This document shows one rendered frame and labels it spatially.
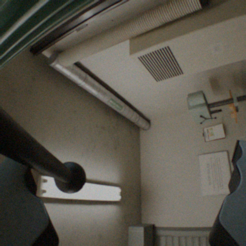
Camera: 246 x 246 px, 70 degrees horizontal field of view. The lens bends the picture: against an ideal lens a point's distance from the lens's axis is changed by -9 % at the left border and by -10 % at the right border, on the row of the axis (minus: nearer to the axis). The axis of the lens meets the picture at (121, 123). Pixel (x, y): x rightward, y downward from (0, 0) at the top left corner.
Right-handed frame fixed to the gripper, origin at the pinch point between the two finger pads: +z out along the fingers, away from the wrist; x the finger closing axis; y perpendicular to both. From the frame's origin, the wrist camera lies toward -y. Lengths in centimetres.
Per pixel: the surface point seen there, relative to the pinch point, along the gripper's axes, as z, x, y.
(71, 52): 174, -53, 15
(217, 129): 234, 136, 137
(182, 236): 136, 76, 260
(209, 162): 205, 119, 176
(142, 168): 244, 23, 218
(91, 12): 154, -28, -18
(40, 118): 145, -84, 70
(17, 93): 139, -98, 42
